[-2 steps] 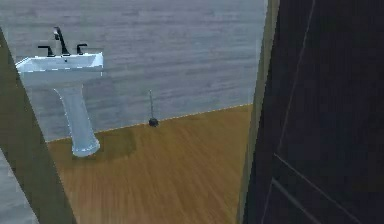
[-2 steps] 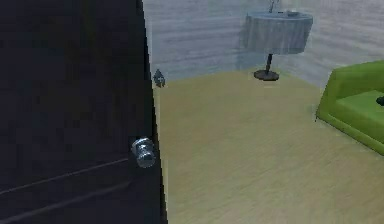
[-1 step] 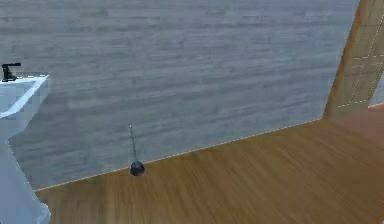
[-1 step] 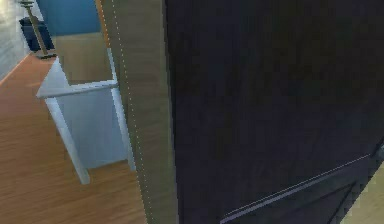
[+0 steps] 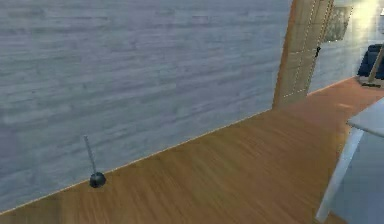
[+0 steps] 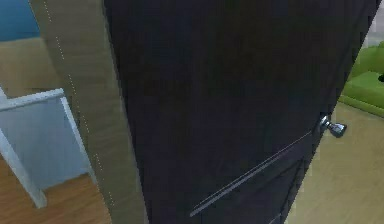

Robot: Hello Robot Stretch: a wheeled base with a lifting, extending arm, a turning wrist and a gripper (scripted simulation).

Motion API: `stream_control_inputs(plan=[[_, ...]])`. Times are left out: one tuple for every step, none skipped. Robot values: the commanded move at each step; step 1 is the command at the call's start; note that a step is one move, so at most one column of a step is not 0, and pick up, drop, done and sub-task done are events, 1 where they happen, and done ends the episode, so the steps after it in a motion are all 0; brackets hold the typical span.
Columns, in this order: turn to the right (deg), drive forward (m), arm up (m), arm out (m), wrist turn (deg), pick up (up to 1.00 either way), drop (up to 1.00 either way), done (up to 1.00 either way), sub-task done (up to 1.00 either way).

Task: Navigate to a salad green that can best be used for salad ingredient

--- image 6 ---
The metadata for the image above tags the black room door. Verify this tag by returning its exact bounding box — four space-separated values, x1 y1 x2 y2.
102 0 383 224

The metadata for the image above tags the silver door knob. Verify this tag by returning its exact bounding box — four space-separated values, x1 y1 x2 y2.
319 114 348 139

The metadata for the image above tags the white shelf unit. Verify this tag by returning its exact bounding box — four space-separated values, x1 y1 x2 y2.
0 87 98 210

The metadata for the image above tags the green sofa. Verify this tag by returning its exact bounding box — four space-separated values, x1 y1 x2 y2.
337 40 384 118

